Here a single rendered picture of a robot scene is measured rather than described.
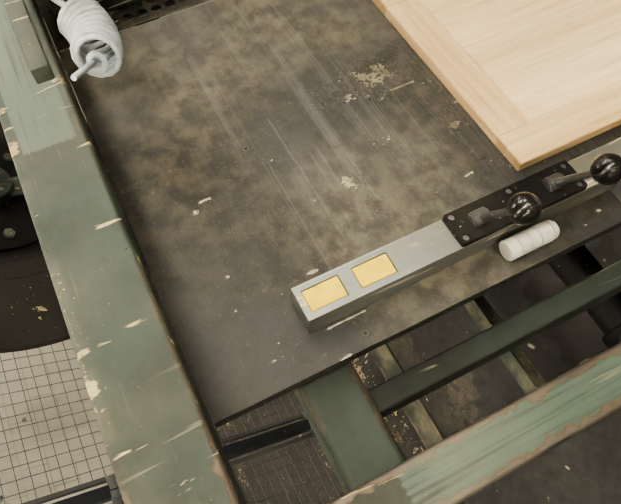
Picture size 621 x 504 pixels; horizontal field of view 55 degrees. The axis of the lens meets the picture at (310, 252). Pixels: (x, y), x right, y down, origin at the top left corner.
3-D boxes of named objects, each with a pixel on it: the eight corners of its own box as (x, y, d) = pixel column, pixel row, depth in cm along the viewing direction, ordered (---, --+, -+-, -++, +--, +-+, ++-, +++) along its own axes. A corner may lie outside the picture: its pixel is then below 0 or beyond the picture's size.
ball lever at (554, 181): (565, 191, 81) (638, 175, 68) (542, 202, 80) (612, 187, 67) (554, 166, 81) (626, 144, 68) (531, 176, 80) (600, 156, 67)
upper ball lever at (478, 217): (492, 226, 78) (554, 215, 65) (468, 237, 78) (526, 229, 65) (481, 199, 78) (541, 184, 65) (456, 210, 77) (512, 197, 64)
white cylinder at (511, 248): (508, 265, 79) (556, 242, 81) (515, 254, 76) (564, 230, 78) (495, 248, 80) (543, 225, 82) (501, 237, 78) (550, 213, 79)
